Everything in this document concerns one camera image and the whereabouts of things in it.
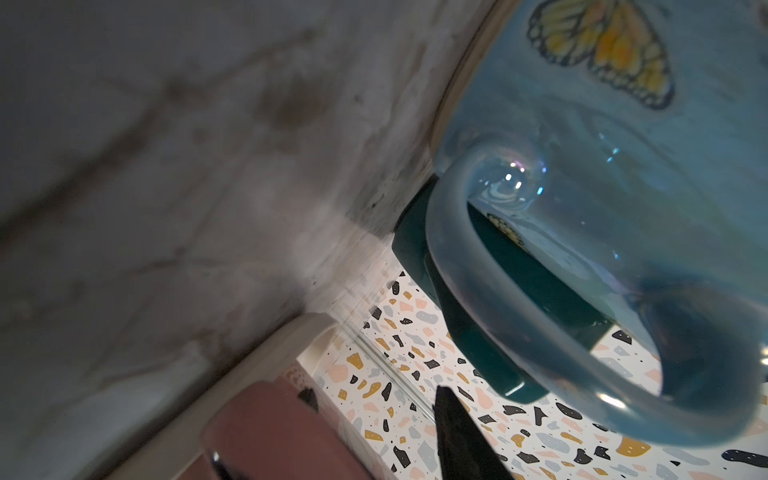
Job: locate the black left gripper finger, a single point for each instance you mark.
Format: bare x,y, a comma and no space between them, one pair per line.
463,451

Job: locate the dark teal mug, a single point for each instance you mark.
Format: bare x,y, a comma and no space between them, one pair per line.
480,336

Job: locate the pink ghost pattern mug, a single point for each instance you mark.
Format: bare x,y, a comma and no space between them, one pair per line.
286,428

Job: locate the light blue butterfly mug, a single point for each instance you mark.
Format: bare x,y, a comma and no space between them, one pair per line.
601,207

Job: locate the beige plastic tray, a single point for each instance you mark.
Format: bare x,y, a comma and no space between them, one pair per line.
175,447

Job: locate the right corner aluminium post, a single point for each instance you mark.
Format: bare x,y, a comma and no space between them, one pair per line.
360,351

